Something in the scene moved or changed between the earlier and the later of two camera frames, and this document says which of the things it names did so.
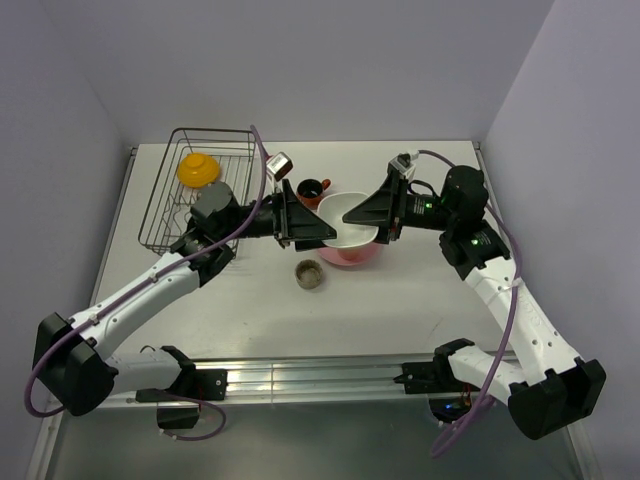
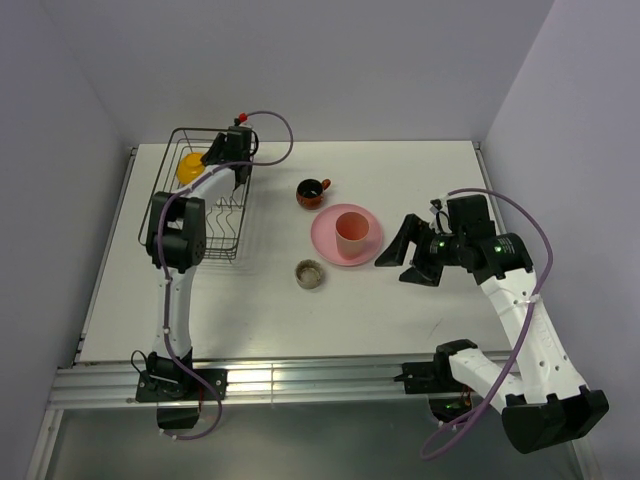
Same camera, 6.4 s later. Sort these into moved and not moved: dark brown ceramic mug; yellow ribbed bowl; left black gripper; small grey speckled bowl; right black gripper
Moved: left black gripper; right black gripper
Not moved: small grey speckled bowl; dark brown ceramic mug; yellow ribbed bowl
